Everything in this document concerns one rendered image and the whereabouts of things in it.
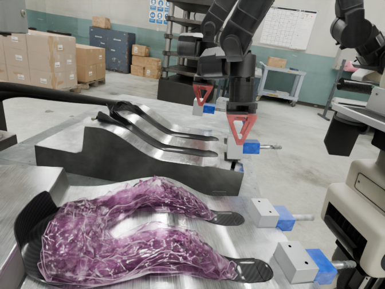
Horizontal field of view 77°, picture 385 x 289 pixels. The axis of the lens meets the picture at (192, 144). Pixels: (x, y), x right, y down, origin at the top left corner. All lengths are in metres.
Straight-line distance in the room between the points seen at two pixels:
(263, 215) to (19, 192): 0.38
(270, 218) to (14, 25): 1.09
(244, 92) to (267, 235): 0.30
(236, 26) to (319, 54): 6.74
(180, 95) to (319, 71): 3.96
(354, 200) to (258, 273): 0.48
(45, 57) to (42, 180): 3.96
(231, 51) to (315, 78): 6.75
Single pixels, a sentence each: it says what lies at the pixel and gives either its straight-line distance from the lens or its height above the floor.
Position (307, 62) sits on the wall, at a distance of 7.18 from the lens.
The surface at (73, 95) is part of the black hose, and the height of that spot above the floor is 0.90.
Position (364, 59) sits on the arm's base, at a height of 1.16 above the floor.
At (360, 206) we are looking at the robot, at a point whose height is 0.80.
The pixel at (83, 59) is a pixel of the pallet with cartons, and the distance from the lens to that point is 5.12.
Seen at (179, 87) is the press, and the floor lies 0.32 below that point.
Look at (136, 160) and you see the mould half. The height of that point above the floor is 0.87.
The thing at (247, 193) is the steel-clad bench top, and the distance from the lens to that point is 0.66.
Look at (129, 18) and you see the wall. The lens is 8.04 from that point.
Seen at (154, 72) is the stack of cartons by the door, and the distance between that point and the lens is 7.28.
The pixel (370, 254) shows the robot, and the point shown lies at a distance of 0.80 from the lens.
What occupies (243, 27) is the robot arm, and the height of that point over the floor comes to 1.18.
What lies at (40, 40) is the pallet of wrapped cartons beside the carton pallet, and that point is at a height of 0.84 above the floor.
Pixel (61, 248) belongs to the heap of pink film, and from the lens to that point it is 0.35.
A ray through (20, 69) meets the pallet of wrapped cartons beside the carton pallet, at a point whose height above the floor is 0.38.
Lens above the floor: 1.14
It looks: 23 degrees down
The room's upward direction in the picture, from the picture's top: 9 degrees clockwise
